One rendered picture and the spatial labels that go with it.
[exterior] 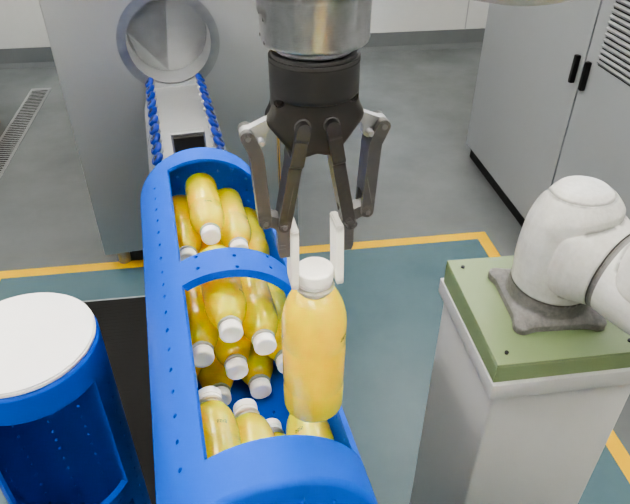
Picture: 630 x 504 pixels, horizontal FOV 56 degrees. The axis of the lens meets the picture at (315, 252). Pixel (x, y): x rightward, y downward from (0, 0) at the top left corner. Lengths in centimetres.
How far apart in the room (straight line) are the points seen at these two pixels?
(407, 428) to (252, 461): 163
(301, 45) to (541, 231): 75
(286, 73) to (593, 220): 73
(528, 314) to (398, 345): 145
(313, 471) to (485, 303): 62
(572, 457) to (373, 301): 154
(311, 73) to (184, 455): 51
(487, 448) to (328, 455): 62
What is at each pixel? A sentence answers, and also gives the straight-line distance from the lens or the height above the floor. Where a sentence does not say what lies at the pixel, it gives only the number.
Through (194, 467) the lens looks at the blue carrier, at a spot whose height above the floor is 121.
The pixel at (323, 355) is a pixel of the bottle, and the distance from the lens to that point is 65.
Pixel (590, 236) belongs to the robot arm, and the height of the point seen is 127.
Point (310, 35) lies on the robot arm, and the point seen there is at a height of 172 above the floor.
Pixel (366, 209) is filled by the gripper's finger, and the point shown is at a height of 154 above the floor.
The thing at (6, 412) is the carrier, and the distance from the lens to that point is 122.
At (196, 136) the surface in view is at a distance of 182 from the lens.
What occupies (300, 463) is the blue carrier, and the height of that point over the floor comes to 123.
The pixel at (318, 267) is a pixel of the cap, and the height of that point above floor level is 147.
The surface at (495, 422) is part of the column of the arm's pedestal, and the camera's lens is 128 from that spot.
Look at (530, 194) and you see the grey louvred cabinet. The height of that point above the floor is 25.
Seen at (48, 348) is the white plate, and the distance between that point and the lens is 124.
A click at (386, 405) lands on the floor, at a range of 240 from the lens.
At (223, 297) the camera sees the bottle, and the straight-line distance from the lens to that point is 101.
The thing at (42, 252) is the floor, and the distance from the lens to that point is 341.
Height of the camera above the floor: 185
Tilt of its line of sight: 37 degrees down
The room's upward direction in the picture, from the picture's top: straight up
